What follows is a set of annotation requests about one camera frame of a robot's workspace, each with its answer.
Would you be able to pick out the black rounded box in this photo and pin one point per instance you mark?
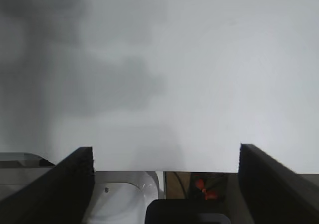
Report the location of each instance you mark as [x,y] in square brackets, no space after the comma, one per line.
[174,209]

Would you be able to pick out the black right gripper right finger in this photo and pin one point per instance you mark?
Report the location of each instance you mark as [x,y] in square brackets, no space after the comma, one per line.
[274,196]

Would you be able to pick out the grey metal frame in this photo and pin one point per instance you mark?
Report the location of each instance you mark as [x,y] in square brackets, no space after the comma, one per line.
[20,159]

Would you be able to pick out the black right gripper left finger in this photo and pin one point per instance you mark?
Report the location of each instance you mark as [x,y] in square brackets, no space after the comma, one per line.
[49,196]

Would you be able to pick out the small red object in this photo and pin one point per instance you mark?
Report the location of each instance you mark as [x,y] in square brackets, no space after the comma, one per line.
[208,195]

